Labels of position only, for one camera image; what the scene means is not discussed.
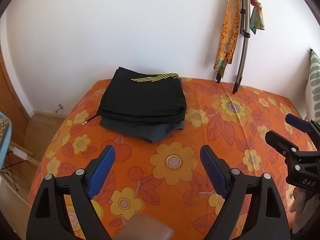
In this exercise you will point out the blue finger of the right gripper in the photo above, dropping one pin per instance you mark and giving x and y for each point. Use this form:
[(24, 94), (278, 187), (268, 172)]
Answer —
[(283, 146), (298, 123)]

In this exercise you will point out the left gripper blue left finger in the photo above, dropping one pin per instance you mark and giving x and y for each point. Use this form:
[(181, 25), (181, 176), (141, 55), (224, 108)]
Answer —
[(49, 218)]

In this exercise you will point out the folded dark grey garment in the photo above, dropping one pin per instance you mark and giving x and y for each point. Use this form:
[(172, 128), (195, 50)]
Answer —
[(149, 129)]

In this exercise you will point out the light blue chair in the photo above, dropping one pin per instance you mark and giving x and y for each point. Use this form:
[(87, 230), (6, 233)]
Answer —
[(8, 147)]

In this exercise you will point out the wooden door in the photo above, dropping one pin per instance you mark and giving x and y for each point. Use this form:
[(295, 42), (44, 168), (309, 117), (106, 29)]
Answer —
[(10, 104)]

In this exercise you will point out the leopard print cushion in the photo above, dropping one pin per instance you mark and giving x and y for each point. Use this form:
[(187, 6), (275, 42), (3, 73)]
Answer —
[(4, 124)]

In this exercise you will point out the black sport pants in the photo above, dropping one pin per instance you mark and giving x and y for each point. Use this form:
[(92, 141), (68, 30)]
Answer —
[(144, 98)]

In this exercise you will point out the orange floral bedspread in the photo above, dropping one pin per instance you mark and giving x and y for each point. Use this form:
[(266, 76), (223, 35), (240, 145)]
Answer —
[(166, 179)]

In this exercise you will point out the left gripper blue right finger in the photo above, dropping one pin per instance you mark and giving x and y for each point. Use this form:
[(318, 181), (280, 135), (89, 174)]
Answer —
[(266, 217)]

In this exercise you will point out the silver camera tripod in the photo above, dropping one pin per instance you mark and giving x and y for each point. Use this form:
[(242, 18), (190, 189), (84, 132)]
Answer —
[(244, 31)]

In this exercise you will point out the green white leaf pillow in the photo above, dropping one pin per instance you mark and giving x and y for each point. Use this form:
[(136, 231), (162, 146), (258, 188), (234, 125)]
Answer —
[(312, 91)]

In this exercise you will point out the metal door stopper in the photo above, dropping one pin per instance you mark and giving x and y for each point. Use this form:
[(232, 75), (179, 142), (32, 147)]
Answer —
[(60, 107)]

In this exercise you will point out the orange floral scarf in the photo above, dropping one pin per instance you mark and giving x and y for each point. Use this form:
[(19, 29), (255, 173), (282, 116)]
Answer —
[(230, 30)]

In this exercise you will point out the right white gloved hand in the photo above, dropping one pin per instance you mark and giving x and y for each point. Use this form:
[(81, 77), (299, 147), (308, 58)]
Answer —
[(304, 206)]

